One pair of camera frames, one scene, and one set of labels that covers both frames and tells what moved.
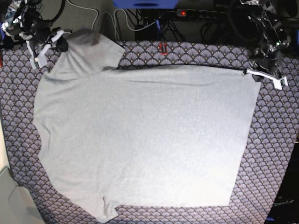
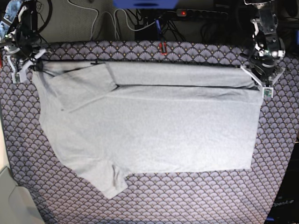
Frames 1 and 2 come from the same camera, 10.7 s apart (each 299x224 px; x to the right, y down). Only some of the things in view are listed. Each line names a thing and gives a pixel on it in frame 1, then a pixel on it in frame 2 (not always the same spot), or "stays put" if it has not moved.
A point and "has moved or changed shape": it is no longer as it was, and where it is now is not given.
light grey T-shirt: (114, 136) has moved or changed shape
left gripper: (39, 29) to (21, 52)
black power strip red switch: (197, 14) stays put
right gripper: (267, 61) stays put
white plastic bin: (17, 205) stays put
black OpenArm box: (285, 209) stays put
